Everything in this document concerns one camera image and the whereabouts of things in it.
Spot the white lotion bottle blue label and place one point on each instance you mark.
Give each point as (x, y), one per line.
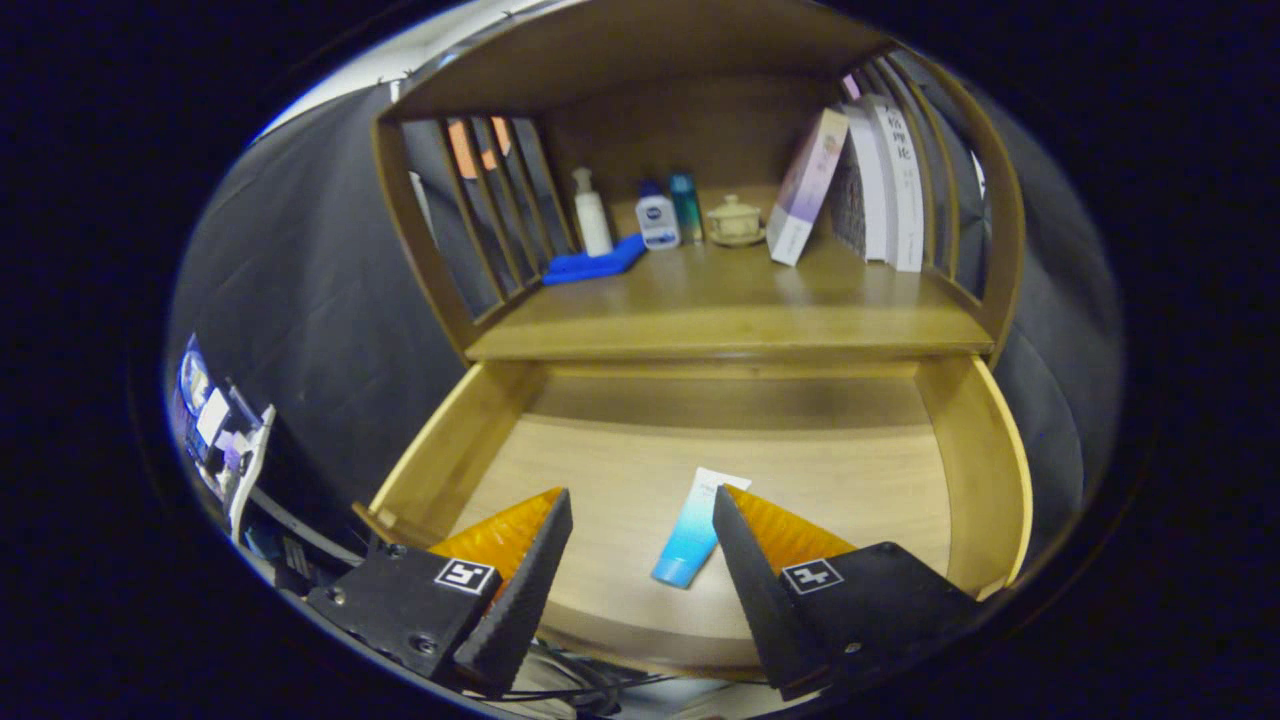
(658, 225)

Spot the white book with black print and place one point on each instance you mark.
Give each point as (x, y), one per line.
(905, 200)

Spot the wooden cabinet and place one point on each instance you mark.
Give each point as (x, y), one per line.
(700, 40)

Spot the purple and white book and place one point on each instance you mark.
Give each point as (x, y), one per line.
(805, 190)

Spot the beige lidded ceramic cup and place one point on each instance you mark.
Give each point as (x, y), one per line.
(735, 222)

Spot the blue folded cloth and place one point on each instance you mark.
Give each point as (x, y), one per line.
(590, 266)

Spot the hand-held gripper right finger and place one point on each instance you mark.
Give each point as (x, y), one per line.
(760, 600)

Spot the wooden countertop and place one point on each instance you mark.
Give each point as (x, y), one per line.
(740, 300)

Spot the wooden drawer with black knob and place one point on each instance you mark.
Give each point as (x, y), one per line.
(800, 470)

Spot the blue gradient cream tube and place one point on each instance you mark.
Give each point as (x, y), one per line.
(690, 535)

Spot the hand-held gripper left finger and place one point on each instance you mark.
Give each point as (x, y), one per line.
(520, 590)

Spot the white pump bottle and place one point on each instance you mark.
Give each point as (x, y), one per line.
(593, 225)

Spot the teal bottle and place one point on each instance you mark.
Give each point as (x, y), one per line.
(686, 210)

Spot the plain white book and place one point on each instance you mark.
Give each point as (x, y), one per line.
(868, 180)

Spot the black backdrop cloth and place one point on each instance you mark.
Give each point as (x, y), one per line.
(320, 300)

